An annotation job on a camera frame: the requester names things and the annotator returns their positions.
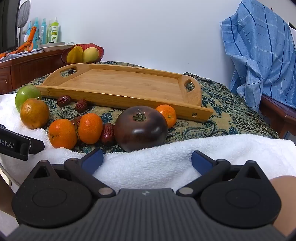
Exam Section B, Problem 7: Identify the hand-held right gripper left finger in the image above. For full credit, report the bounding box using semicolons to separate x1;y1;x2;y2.
34;148;116;198

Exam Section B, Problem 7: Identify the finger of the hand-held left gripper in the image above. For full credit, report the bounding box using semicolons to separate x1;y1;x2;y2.
29;138;45;155

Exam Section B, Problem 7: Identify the person's leg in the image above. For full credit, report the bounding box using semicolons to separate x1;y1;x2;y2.
269;175;296;238
0;178;17;219

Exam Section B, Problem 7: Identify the paisley patterned blanket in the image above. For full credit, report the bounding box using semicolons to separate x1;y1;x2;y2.
14;61;281;155

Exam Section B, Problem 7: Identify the dried red date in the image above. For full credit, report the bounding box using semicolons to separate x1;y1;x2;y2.
100;123;115;146
57;95;72;108
75;99;88;113
71;115;83;127

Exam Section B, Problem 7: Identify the yellow mango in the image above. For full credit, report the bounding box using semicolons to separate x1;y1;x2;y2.
82;47;100;63

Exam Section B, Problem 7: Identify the stack of papers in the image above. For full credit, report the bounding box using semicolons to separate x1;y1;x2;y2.
0;49;42;62

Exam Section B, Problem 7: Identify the small orange mandarin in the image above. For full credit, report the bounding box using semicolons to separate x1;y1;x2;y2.
155;104;177;129

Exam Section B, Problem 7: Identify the wooden tray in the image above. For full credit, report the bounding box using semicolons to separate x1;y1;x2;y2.
35;63;214;121

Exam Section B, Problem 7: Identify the orange rope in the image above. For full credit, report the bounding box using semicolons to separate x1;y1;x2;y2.
0;26;38;59

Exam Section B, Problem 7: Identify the white plastic tray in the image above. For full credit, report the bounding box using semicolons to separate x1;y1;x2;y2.
38;41;66;52

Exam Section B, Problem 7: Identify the green and white bottle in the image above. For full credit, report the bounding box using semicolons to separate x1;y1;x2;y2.
49;17;60;43

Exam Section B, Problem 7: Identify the red fruit bowl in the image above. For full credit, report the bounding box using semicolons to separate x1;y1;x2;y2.
60;43;105;64

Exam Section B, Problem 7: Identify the dark purple tomato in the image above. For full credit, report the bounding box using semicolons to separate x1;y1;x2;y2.
113;106;168;152

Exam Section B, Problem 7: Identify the large greenish orange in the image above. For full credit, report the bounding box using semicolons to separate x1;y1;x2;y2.
20;98;50;130

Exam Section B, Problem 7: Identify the wooden chair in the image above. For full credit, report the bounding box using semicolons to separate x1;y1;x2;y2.
258;95;296;140

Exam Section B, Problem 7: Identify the green apple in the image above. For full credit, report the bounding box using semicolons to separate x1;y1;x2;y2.
15;85;42;112

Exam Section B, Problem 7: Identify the blue checked cloth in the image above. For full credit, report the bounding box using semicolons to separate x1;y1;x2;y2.
219;0;296;113

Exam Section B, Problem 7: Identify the slim yellow-green bottle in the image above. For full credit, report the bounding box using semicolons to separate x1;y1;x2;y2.
47;19;53;44

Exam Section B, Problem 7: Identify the yellow starfruit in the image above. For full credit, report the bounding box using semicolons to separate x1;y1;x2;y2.
66;45;84;64

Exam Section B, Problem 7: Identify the white towel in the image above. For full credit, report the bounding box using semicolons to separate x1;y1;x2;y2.
0;92;296;194

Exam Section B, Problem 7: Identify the wooden cabinet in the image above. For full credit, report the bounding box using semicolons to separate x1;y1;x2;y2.
0;47;70;95

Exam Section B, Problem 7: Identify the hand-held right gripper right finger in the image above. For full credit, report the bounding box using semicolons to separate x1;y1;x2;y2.
176;150;263;197

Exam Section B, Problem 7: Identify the teal spray bottle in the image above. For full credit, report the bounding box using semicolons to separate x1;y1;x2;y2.
32;17;40;49

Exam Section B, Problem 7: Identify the dark monitor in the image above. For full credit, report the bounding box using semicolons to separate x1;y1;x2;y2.
0;0;22;54

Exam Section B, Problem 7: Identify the white mesh swatter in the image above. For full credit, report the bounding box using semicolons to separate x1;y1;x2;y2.
17;0;31;30

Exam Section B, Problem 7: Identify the person's left leg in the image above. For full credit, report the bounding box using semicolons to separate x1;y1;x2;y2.
0;178;17;219

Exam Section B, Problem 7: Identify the clear teal-capped bottle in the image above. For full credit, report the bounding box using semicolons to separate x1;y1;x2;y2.
39;18;48;45

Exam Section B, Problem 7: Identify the person's right leg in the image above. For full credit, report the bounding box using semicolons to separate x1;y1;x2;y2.
269;175;296;238

